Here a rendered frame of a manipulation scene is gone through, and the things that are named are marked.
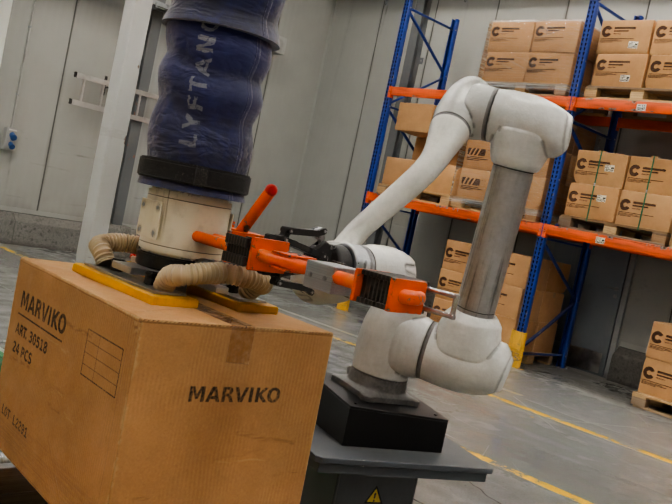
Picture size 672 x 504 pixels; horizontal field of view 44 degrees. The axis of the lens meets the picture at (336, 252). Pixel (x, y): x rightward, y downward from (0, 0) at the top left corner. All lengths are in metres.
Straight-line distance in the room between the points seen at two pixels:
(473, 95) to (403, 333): 0.61
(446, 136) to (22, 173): 9.83
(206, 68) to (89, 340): 0.55
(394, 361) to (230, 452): 0.73
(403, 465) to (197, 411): 0.73
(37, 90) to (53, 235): 1.88
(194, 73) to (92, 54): 10.24
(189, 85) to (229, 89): 0.08
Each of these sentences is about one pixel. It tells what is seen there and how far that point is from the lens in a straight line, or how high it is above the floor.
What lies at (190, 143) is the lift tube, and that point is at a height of 1.37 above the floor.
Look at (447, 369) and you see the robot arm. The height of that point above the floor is 0.97.
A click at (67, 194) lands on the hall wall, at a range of 11.82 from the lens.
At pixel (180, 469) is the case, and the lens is 1.49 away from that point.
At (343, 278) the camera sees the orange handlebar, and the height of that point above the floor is 1.20.
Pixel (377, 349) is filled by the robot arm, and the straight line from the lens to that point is 2.15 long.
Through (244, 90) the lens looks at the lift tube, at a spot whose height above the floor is 1.49.
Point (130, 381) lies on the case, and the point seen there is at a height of 0.97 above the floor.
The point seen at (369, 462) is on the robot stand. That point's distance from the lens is 2.01.
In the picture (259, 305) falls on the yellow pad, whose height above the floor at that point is 1.09.
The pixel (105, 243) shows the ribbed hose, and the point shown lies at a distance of 1.80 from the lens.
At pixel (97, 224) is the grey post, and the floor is 0.92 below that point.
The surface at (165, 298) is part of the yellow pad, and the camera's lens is 1.54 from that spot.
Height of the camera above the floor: 1.31
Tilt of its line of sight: 3 degrees down
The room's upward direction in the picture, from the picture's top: 12 degrees clockwise
